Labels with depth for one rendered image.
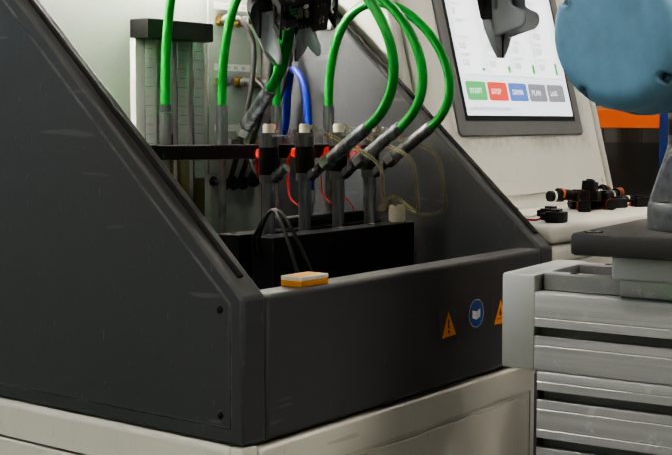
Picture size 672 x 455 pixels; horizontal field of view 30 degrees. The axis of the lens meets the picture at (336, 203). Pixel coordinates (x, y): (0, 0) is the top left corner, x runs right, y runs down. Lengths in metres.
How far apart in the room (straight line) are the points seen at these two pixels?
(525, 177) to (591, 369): 1.15
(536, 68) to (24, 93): 1.16
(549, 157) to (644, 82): 1.40
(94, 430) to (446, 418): 0.46
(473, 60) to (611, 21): 1.23
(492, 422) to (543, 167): 0.72
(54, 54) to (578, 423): 0.74
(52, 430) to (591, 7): 0.87
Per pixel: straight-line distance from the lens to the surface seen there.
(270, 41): 1.52
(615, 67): 1.01
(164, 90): 1.87
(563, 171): 2.43
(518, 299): 1.19
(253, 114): 1.61
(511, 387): 1.82
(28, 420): 1.60
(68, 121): 1.50
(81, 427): 1.53
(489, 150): 2.21
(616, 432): 1.18
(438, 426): 1.66
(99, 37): 1.90
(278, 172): 1.72
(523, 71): 2.37
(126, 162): 1.43
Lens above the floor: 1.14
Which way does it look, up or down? 4 degrees down
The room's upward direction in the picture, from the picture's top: straight up
